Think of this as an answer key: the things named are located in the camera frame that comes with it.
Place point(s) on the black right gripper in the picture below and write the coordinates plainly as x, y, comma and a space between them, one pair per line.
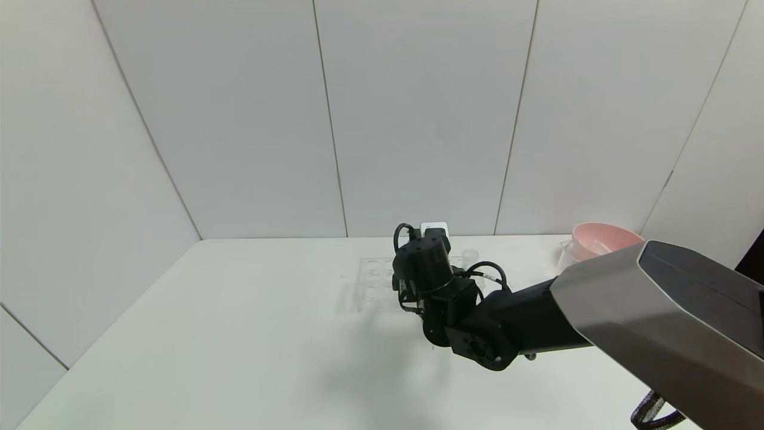
400, 283

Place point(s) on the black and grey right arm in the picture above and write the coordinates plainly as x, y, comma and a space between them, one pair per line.
656, 298

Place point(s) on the clear plastic test tube rack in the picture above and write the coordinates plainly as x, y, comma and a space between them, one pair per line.
373, 280

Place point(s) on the test tube with blue pigment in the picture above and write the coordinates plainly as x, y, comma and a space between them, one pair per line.
470, 255

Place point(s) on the clear glass beaker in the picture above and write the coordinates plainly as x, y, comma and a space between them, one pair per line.
570, 260

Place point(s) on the pink plastic bowl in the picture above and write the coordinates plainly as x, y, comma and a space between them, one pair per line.
603, 239

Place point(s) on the black background object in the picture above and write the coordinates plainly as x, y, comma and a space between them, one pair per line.
755, 254

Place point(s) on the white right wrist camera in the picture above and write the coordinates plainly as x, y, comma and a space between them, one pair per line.
434, 227

